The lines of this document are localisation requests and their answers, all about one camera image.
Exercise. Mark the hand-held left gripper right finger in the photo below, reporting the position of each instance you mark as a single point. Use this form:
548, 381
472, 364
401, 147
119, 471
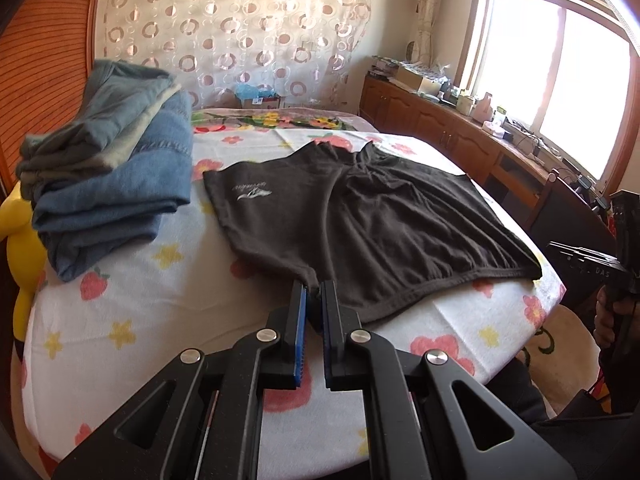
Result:
327, 340

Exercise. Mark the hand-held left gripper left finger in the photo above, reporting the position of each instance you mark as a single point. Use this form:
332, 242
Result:
300, 340

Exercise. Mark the dark brown pants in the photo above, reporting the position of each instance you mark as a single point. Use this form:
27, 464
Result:
375, 220

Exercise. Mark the folded pale grey pants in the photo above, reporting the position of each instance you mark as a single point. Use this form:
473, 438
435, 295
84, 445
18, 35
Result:
135, 130

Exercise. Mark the person's right hand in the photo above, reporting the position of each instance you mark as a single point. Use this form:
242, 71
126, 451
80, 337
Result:
604, 315

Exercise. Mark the dark chair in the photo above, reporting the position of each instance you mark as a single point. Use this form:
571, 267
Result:
570, 215

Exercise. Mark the beige patterned floor rug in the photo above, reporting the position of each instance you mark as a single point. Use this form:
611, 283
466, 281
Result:
565, 340

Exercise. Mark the white floral blanket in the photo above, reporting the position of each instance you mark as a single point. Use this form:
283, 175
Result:
150, 320

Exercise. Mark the person's dark clothing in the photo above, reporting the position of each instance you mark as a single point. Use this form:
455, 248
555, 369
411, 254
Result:
590, 440

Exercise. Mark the wooden framed window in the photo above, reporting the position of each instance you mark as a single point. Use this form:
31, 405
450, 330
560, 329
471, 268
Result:
575, 85

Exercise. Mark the row of cabinet top clutter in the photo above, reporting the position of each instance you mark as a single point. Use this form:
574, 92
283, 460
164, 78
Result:
480, 105

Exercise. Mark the pink floral bed sheet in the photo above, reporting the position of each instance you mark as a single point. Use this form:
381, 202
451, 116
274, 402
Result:
300, 120

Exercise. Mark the wooden cabinet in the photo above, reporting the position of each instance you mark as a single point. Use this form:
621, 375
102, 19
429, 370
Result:
425, 120

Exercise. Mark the folded blue denim jeans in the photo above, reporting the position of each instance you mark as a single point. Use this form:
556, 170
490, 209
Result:
115, 200

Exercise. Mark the small cardboard box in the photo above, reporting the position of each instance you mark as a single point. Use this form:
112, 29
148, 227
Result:
270, 102

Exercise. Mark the yellow plush toy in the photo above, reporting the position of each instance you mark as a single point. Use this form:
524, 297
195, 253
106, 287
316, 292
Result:
22, 255

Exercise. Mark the beige window curtain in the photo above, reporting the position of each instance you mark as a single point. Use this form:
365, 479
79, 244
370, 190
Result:
435, 10

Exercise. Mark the folded grey-blue jeans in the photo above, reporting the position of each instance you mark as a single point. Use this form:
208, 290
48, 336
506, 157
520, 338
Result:
100, 110

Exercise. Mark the circle patterned sheer curtain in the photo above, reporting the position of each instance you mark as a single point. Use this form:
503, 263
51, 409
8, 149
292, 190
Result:
225, 20

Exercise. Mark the wooden slatted wardrobe door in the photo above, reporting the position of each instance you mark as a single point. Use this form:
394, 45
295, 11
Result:
45, 60

